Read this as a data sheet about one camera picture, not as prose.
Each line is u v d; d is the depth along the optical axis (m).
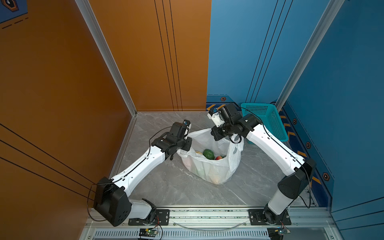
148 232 0.71
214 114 0.68
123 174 0.44
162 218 0.73
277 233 0.71
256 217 0.72
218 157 0.91
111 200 0.39
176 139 0.60
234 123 0.56
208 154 0.90
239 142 0.61
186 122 0.72
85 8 0.69
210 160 0.76
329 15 0.71
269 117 1.14
